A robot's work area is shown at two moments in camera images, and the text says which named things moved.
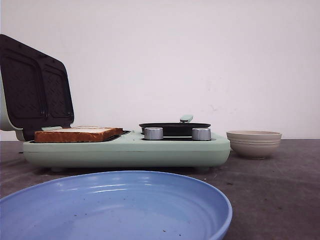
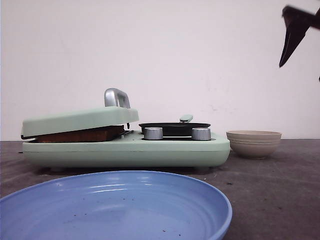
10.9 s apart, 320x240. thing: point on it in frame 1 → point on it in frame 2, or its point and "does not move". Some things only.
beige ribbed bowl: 255,144 does not move
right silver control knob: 201,134 does not move
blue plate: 118,205 does not move
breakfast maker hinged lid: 35,90 → 117,111
